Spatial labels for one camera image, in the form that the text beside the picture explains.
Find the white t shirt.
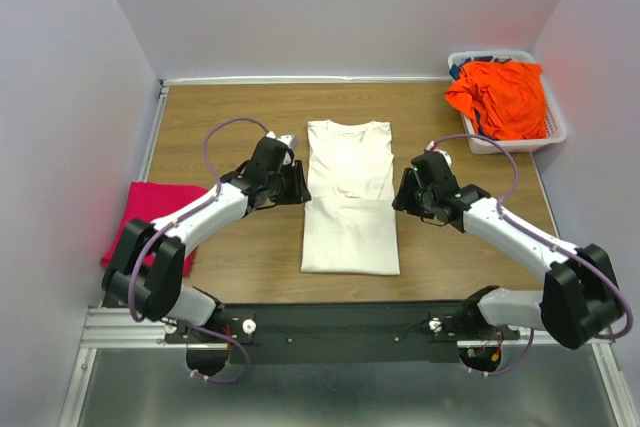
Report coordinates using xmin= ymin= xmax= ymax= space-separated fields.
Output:
xmin=301 ymin=120 xmax=400 ymax=276

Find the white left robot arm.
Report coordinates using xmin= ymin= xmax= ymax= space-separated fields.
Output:
xmin=102 ymin=132 xmax=311 ymax=342

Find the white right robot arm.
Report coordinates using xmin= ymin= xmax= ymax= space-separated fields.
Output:
xmin=392 ymin=150 xmax=628 ymax=349

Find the blue garment in basket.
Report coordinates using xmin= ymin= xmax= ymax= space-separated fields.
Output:
xmin=449 ymin=56 xmax=512 ymax=80

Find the orange t shirt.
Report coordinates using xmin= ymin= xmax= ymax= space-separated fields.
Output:
xmin=445 ymin=60 xmax=547 ymax=141

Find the folded magenta t shirt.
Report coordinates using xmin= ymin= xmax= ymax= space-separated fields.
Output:
xmin=100 ymin=182 xmax=207 ymax=268

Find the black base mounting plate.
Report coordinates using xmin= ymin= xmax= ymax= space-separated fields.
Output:
xmin=165 ymin=300 xmax=520 ymax=372

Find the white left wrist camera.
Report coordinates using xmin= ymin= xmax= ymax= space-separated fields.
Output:
xmin=266 ymin=131 xmax=298 ymax=166

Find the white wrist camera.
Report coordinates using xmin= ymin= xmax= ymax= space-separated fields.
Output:
xmin=266 ymin=131 xmax=298 ymax=166
xmin=424 ymin=141 xmax=452 ymax=167

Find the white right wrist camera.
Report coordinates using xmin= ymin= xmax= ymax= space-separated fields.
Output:
xmin=424 ymin=141 xmax=452 ymax=167

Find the aluminium frame rail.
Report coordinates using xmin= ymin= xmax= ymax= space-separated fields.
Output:
xmin=60 ymin=301 xmax=635 ymax=426

